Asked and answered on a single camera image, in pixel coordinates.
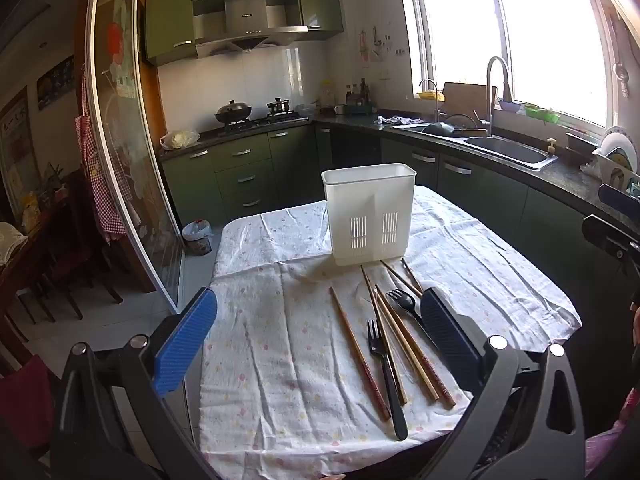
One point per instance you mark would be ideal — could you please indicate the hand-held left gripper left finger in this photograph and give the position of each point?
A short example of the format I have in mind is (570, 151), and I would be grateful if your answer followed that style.
(185, 345)

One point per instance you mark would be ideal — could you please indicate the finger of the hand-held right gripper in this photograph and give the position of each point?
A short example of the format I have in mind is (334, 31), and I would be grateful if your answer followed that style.
(622, 201)
(610, 240)

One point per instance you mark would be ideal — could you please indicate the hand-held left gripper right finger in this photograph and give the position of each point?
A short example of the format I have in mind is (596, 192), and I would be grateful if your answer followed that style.
(450, 335)

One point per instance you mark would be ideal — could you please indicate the plain wooden chopstick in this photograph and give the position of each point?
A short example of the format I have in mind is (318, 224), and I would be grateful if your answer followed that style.
(410, 355)
(411, 274)
(367, 282)
(400, 277)

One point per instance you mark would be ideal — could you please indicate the red-ended wooden chopstick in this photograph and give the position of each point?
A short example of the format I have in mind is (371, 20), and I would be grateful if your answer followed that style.
(357, 352)
(435, 380)

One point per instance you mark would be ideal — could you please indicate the black plastic fork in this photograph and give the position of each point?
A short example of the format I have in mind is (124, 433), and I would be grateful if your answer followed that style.
(402, 302)
(392, 400)

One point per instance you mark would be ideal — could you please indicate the white plastic utensil holder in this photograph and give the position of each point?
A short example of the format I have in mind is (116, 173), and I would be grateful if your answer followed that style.
(370, 210)

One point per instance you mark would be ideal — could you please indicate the dish rack with plates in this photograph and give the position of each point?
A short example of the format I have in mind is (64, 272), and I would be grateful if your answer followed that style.
(617, 160)

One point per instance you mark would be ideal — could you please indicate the dark stone countertop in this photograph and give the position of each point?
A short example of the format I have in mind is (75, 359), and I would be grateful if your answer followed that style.
(565, 180)

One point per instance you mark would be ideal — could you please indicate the black tray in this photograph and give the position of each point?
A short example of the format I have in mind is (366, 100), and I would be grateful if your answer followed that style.
(580, 146)

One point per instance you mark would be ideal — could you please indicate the white floral tablecloth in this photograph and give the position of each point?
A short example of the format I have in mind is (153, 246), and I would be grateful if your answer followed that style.
(280, 350)

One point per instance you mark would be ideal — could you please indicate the lined trash bin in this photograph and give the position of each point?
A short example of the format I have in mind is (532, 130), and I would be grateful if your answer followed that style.
(197, 237)

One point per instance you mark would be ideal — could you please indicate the green plastic basket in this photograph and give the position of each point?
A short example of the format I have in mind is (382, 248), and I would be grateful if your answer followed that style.
(542, 113)

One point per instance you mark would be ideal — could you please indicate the steel kitchen sink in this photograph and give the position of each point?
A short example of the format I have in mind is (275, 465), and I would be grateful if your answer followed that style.
(510, 150)

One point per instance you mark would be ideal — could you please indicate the pale blue bowl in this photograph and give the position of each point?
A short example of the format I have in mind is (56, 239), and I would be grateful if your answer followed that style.
(510, 105)

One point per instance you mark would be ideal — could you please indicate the red chair cover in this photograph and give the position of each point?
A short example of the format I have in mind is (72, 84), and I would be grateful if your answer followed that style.
(25, 400)

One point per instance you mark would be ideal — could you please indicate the tall steel faucet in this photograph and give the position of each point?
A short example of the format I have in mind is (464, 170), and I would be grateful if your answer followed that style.
(492, 90)

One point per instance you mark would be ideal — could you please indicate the wooden dining table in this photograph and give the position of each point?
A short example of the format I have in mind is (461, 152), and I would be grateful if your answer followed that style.
(35, 250)

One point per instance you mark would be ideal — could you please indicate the green base cabinets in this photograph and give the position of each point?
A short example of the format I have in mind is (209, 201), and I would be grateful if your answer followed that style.
(240, 170)

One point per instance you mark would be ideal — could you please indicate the red checked apron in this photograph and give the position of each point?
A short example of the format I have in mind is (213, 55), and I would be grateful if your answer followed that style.
(102, 180)

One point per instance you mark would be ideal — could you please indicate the wooden cutting board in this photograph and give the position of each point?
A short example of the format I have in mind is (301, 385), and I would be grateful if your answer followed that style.
(465, 100)

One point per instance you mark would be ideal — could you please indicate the kitchen window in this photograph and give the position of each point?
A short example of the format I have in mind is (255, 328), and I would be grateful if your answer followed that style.
(540, 30)

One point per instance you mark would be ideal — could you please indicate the pink patterned clothing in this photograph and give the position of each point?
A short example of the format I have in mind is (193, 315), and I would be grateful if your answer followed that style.
(612, 445)

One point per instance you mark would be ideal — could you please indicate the white lace cover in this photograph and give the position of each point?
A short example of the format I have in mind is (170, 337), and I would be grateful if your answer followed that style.
(10, 242)

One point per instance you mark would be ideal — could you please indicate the sliding glass door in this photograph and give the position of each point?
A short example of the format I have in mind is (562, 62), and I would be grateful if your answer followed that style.
(125, 150)

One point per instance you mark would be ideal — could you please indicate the plastic bag of food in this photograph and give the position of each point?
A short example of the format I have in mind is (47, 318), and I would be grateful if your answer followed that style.
(179, 140)

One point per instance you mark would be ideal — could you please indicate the small steel faucet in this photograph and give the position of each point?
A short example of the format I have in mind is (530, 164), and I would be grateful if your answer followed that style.
(436, 100)

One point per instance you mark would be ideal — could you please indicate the yellow sponge dish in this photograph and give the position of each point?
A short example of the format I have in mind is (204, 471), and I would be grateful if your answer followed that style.
(431, 95)

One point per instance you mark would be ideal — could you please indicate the crumpled dish rag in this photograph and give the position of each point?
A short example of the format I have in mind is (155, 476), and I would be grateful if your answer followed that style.
(397, 120)

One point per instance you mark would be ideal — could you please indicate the black gas stove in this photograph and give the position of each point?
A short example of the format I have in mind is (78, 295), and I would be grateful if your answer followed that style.
(265, 122)

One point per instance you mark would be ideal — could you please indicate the black lidded wok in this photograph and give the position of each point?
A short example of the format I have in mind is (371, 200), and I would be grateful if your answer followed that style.
(232, 111)

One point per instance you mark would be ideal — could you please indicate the green bottle rack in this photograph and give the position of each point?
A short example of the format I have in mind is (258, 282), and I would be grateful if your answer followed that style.
(360, 109)

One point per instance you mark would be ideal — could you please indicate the condiment bottles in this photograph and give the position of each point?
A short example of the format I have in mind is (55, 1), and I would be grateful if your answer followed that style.
(360, 92)

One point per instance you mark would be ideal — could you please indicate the clear food containers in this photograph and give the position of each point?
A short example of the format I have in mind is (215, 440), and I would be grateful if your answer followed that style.
(306, 109)

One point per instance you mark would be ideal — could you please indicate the steel range hood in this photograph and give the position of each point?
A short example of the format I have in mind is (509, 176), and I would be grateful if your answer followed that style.
(250, 15)

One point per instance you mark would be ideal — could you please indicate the framed wall picture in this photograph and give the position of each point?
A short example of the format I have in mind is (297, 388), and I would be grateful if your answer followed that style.
(17, 155)

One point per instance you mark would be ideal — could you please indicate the dark wall poster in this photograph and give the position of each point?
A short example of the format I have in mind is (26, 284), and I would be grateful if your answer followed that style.
(55, 82)

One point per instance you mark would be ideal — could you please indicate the green wall cabinets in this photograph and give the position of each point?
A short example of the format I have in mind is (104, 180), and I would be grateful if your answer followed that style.
(167, 25)

